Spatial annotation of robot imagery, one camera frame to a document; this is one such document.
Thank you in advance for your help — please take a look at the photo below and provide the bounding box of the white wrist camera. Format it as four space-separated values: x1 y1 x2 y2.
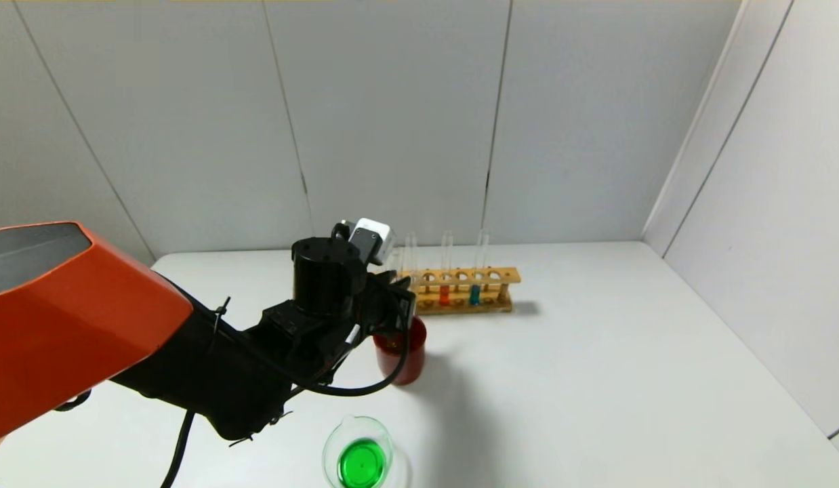
347 218 396 266

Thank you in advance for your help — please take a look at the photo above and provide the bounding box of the black camera cable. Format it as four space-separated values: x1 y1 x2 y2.
189 285 412 398

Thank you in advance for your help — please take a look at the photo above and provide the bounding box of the test tube with blue pigment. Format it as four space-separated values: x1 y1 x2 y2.
468 230 491 306

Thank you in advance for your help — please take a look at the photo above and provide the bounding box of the wooden test tube rack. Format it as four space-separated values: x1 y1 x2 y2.
398 267 522 316

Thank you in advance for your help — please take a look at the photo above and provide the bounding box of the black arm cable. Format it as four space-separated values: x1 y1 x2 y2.
54 388 195 488

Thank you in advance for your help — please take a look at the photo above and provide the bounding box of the clear glass beaker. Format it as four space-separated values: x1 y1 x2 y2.
323 415 396 488

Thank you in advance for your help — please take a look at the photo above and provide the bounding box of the dark red plastic cup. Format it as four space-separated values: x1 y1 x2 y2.
373 315 428 386

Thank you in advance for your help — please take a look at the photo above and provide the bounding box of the test tube with orange pigment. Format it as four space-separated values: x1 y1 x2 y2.
438 231 454 307

